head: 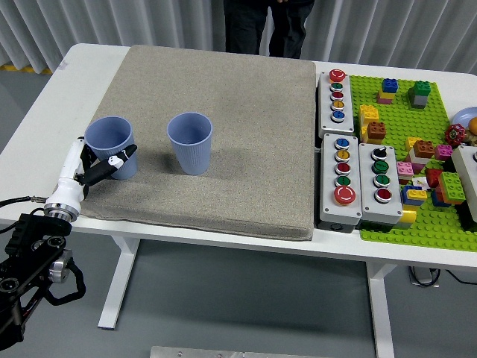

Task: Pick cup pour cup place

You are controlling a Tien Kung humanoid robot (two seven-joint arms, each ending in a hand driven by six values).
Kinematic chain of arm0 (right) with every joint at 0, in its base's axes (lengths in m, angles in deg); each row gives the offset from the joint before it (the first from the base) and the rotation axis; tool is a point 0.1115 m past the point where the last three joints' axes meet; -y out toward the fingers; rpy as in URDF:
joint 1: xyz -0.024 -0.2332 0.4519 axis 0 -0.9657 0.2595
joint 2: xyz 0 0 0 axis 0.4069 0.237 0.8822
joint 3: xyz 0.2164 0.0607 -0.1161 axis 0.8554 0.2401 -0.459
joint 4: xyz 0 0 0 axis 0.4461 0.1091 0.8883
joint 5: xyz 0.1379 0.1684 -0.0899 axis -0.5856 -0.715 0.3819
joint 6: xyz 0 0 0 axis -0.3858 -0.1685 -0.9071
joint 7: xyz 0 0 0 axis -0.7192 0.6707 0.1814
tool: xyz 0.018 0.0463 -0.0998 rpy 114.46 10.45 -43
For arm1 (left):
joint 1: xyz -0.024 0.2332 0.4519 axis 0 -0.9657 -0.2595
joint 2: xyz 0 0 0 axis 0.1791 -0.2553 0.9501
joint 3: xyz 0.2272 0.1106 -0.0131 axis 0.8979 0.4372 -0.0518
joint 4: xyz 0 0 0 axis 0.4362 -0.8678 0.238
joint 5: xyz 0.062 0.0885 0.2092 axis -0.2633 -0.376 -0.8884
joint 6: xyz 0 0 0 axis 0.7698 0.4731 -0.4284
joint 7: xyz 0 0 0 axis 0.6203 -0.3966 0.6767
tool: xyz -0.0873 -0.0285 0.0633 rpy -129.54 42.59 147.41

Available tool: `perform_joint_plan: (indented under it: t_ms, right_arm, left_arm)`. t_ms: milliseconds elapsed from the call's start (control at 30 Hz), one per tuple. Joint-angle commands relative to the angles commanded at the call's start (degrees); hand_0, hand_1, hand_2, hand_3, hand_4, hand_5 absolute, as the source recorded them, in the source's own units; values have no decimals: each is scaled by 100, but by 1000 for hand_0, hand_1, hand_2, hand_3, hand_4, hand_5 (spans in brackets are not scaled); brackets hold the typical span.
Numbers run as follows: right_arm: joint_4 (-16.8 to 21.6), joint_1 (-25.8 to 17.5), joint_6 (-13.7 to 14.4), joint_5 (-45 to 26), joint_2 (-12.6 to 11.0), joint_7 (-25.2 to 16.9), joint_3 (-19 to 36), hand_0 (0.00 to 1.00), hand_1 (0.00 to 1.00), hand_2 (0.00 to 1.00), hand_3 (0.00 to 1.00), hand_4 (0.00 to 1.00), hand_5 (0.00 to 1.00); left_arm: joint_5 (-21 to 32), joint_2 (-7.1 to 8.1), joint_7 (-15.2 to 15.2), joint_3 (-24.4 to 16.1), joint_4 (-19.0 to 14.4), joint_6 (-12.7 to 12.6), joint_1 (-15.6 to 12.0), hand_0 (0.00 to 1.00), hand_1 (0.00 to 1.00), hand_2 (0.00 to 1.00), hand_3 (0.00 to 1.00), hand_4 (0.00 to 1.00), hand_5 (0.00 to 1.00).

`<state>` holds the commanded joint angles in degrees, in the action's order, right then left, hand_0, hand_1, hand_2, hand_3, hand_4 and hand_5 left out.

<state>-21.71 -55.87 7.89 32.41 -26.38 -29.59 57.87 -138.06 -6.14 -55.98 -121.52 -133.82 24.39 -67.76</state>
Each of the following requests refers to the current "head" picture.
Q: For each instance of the orange fruit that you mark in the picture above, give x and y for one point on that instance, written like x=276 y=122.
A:
x=473 y=126

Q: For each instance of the magenta toy brick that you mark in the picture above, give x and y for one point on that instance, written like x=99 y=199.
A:
x=442 y=153

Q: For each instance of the pink toy brick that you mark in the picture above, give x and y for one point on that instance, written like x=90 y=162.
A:
x=404 y=169

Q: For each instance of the five-button box without rim screws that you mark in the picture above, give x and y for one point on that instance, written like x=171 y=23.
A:
x=346 y=123

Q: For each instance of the five-button box with rim screws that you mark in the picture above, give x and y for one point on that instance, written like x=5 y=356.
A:
x=328 y=186

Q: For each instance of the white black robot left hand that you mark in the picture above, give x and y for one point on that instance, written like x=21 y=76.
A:
x=69 y=186

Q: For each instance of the green studded baseplate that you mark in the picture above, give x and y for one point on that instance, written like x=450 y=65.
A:
x=402 y=123

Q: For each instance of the four-button box with black switch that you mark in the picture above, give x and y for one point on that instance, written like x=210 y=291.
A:
x=367 y=186

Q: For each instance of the brown toy brick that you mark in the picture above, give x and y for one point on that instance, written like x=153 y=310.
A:
x=376 y=132

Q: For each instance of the white table leg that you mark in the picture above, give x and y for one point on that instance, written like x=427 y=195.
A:
x=119 y=283
x=380 y=309

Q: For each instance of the blue ribbed plastic cup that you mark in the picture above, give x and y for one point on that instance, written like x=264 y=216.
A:
x=192 y=156
x=112 y=136

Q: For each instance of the yellow cylinder brick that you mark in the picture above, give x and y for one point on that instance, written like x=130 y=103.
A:
x=407 y=218

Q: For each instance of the red valve wheel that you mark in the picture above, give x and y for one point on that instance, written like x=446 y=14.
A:
x=455 y=135

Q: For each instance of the white pleated curtain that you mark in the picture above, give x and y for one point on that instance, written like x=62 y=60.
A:
x=112 y=22

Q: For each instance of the person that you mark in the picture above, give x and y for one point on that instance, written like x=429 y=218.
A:
x=246 y=30

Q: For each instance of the blue yellow pink brick stack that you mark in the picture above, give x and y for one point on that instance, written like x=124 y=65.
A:
x=387 y=91

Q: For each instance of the green grey brick stack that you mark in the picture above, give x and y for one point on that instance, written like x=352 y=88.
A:
x=419 y=95

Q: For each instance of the grey-brown fabric mat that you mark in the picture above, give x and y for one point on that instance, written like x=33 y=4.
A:
x=231 y=130

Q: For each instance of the light blue plate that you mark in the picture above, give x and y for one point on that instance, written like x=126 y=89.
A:
x=462 y=116

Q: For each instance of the small table sticker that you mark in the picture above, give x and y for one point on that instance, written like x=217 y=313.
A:
x=63 y=66

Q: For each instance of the brown yellow white brick stack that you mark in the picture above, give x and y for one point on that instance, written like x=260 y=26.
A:
x=423 y=149

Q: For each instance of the white box with black base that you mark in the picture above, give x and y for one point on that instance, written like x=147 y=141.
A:
x=467 y=168

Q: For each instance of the green orange brick stack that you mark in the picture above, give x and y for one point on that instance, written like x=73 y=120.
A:
x=451 y=186

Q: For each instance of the red toy brick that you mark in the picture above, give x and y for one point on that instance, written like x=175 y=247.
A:
x=433 y=177

